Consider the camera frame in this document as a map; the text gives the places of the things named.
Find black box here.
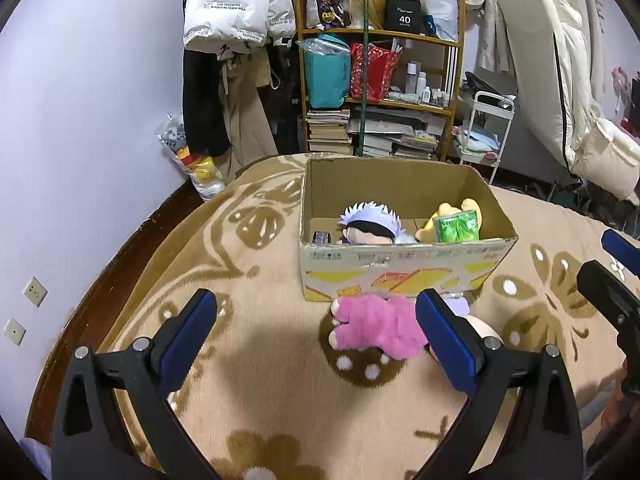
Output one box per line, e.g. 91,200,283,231
384,0,423,35

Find small lilac plush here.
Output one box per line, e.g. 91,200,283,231
442,296,472,317

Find beige trousers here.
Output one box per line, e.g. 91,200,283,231
217,45,281,171

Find wall outlet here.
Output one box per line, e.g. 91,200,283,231
2,317,27,346
22,276,48,307

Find light blue cloth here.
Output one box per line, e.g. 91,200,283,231
457,125,501,153

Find person's right forearm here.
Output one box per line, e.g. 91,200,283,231
585,367,640,480

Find beige floral blanket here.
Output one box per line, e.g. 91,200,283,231
25,152,640,480

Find pile of books and magazines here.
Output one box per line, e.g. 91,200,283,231
350,107,441,161

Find white puffer jacket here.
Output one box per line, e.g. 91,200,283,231
182,0,296,53

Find group of white cosmetic bottles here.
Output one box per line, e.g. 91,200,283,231
405,60,453,108

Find white-haired plush doll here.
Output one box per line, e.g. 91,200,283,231
336,201,416,246

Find teal bag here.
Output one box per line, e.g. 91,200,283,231
302,35,352,110

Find cream recliner chair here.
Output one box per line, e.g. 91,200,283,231
497,0,640,206

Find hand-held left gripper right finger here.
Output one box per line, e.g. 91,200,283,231
416,288,583,480

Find red patterned bag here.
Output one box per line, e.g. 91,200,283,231
349,42,402,101

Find blonde wig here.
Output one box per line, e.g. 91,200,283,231
342,0,391,31

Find white trolley cart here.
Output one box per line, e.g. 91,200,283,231
452,91,516,186

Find plastic bag of toys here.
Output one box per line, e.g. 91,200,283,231
157,112,226,201

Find wooden shelf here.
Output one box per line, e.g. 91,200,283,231
295,0,468,163

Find green pole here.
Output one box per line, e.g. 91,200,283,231
357,0,376,158

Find pink fluffy plush toy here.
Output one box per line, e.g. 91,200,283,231
327,294,431,361

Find cardboard box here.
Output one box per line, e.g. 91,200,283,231
299,157,520,303

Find black coat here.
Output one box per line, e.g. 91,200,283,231
181,50,231,158

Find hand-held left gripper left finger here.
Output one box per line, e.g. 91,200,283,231
52,288,218,480

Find green tissue pack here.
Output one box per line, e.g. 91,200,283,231
432,211,481,242

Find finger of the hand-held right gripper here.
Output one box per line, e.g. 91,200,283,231
576,260,640,331
601,229,640,277

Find clear plastic bag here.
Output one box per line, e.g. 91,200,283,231
417,0,460,41

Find black garment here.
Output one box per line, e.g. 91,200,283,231
265,42,306,153

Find stack of old books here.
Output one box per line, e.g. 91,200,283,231
305,108,352,153

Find clear zip bag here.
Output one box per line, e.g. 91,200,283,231
299,35,351,57

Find yellow plush toy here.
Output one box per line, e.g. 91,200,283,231
415,198,483,242

